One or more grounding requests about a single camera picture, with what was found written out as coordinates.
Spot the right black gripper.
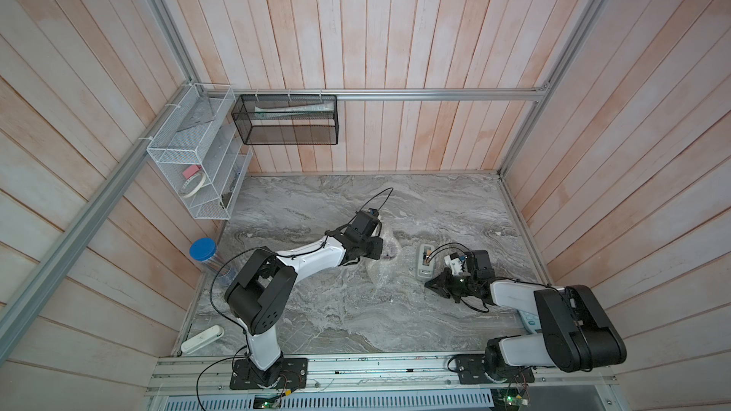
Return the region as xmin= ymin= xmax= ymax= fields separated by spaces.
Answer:
xmin=425 ymin=266 xmax=477 ymax=302

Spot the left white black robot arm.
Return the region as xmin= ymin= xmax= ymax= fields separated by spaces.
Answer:
xmin=225 ymin=209 xmax=384 ymax=387

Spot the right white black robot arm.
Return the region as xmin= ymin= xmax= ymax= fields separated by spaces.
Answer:
xmin=418 ymin=244 xmax=627 ymax=384

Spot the light blue calculator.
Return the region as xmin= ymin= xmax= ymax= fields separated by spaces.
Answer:
xmin=519 ymin=311 xmax=542 ymax=334

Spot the blue lid plastic jar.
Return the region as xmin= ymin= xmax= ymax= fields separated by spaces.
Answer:
xmin=188 ymin=238 xmax=233 ymax=278

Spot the paper sheet in basket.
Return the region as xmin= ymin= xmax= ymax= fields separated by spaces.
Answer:
xmin=253 ymin=102 xmax=336 ymax=120

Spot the white power strip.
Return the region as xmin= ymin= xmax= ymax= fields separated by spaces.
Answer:
xmin=180 ymin=325 xmax=225 ymax=355

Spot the white tape roll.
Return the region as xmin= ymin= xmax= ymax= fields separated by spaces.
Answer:
xmin=178 ymin=171 xmax=207 ymax=200

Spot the pink eraser block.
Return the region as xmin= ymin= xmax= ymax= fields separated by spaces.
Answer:
xmin=182 ymin=165 xmax=201 ymax=180

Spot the black camera cable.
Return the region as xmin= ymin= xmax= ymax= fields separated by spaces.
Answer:
xmin=425 ymin=242 xmax=474 ymax=269

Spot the black mesh wall basket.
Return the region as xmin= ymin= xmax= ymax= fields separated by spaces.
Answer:
xmin=231 ymin=95 xmax=340 ymax=146

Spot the horizontal aluminium wall rail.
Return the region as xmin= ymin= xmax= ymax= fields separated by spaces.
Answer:
xmin=231 ymin=88 xmax=547 ymax=102

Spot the white wire mesh shelf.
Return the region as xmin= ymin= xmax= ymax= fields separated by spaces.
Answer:
xmin=147 ymin=83 xmax=253 ymax=221

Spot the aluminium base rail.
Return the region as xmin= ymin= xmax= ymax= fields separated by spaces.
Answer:
xmin=144 ymin=352 xmax=621 ymax=400

